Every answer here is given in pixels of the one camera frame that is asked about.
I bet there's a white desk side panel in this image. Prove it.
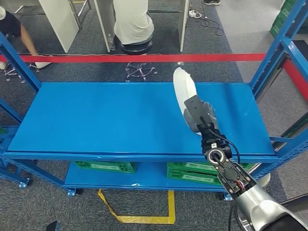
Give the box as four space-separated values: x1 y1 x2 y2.
178 0 191 52
39 0 80 53
94 0 116 52

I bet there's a black floor cable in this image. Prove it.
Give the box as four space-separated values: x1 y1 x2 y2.
199 0 225 36

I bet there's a yellow floor tape outline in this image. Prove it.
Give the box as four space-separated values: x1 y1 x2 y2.
97 189 176 224

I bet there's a black stool seat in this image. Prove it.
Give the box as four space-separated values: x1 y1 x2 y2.
119 33 154 55

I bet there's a clear water bottle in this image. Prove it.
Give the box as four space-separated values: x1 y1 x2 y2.
106 33 116 51

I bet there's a person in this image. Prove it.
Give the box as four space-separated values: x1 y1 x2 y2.
113 0 154 45
0 6 52 70

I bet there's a white plastic shell part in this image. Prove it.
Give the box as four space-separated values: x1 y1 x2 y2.
173 67 205 136

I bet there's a chrome stool base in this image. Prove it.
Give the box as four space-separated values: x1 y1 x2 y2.
125 61 158 83
3 62 41 84

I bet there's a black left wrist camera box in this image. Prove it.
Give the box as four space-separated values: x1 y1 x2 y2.
45 220 60 231

